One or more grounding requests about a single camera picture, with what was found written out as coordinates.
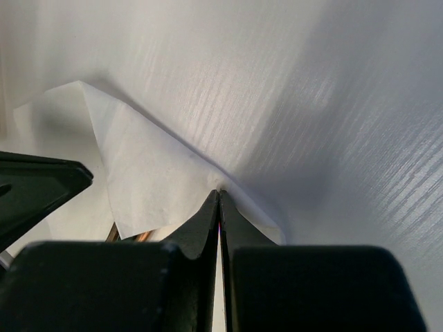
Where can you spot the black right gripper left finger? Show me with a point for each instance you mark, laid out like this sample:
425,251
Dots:
166,285

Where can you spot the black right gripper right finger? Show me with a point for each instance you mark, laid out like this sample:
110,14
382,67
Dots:
269,287

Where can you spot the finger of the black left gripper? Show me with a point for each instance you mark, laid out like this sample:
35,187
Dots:
32,187

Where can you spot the copper spoon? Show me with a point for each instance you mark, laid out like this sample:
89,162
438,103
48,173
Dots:
144,237

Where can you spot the gold fork green handle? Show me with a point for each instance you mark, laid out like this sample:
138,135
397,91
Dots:
114,234

